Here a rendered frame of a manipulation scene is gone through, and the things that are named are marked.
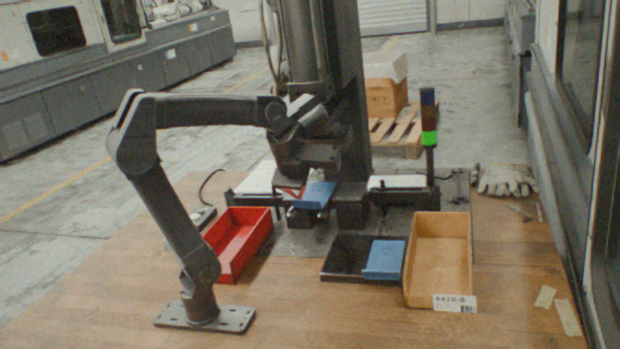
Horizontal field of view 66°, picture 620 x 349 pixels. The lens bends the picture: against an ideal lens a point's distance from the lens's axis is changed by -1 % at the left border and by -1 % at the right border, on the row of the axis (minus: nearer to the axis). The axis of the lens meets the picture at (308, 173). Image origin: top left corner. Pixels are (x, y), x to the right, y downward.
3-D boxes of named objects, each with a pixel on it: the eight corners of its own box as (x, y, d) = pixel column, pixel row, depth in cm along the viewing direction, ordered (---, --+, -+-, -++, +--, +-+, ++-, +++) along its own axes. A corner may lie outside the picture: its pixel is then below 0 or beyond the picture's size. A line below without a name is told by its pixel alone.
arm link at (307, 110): (313, 118, 102) (289, 69, 96) (336, 126, 95) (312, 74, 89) (270, 150, 99) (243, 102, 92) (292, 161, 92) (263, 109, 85)
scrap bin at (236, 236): (187, 282, 108) (181, 259, 106) (232, 225, 130) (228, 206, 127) (235, 285, 104) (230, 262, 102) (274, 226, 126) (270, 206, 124)
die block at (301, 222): (287, 229, 124) (282, 203, 121) (298, 210, 133) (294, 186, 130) (363, 231, 118) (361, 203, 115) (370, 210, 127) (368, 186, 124)
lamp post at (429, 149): (419, 198, 129) (413, 90, 117) (421, 189, 134) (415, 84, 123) (442, 198, 127) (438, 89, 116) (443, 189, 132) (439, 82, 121)
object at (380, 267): (363, 282, 96) (362, 270, 95) (373, 241, 109) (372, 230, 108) (399, 284, 94) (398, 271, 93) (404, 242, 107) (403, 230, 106)
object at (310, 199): (292, 210, 113) (291, 198, 112) (309, 182, 127) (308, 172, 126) (320, 212, 112) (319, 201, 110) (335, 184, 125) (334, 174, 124)
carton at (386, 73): (360, 100, 514) (355, 52, 495) (416, 98, 489) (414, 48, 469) (338, 119, 459) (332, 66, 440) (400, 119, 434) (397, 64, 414)
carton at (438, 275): (405, 311, 91) (402, 277, 87) (415, 240, 112) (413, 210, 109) (476, 317, 87) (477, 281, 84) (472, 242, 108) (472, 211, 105)
